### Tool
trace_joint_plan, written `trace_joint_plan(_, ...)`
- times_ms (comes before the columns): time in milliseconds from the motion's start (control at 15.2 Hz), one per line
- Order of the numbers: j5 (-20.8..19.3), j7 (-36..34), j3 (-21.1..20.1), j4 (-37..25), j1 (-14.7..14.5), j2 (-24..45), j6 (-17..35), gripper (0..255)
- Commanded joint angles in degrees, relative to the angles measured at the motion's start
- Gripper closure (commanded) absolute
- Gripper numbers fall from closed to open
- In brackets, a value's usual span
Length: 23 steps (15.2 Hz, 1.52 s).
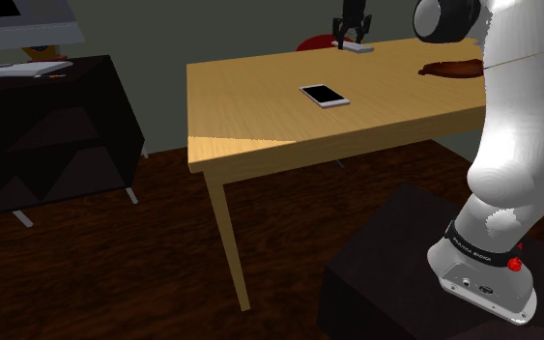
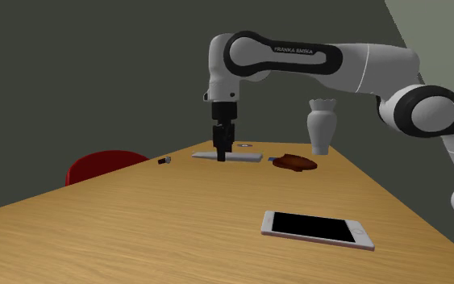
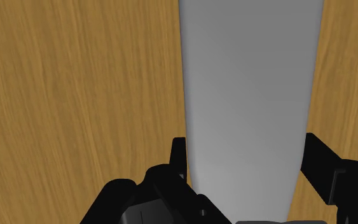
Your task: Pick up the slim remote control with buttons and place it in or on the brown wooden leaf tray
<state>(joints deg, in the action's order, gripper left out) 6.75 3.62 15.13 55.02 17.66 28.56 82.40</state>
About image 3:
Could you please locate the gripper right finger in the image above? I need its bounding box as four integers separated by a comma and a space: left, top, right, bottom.
299, 132, 358, 224

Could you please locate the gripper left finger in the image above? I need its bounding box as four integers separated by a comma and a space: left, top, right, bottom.
79, 137, 232, 224

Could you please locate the tall grey cylinder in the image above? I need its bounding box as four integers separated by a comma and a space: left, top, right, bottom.
177, 0, 325, 224

